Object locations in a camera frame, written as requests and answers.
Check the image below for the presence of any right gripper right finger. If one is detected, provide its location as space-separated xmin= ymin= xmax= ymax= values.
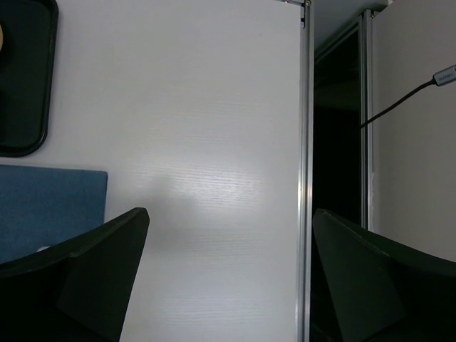
xmin=312 ymin=209 xmax=455 ymax=341

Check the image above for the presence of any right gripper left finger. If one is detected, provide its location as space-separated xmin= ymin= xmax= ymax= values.
xmin=1 ymin=207 xmax=149 ymax=341

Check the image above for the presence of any blue cloth placemat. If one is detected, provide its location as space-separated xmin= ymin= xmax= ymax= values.
xmin=1 ymin=165 xmax=108 ymax=262

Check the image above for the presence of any black rectangular tray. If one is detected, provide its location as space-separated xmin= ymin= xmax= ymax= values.
xmin=1 ymin=1 xmax=59 ymax=157

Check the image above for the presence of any round bun top right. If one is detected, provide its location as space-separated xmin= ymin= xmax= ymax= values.
xmin=0 ymin=25 xmax=4 ymax=51

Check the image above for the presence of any white two-handled soup bowl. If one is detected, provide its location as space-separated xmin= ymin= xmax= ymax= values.
xmin=37 ymin=246 xmax=50 ymax=252

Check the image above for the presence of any black usb cable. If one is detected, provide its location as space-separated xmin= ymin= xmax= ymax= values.
xmin=359 ymin=63 xmax=456 ymax=128

